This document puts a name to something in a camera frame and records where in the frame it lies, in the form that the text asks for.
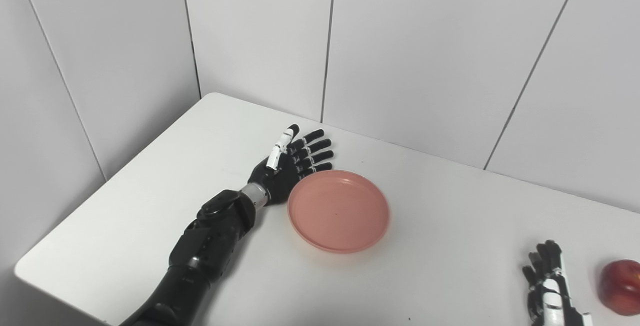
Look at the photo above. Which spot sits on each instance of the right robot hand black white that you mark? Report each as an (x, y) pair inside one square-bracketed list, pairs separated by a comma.
[(550, 291)]

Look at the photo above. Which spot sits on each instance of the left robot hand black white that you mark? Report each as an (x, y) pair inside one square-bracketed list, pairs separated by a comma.
[(290, 166)]

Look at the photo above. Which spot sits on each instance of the pink plate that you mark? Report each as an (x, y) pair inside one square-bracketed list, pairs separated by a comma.
[(339, 211)]

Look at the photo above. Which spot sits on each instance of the red apple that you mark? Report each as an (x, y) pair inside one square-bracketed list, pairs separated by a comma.
[(621, 286)]

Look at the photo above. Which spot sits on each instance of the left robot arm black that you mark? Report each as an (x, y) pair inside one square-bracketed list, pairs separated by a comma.
[(200, 256)]

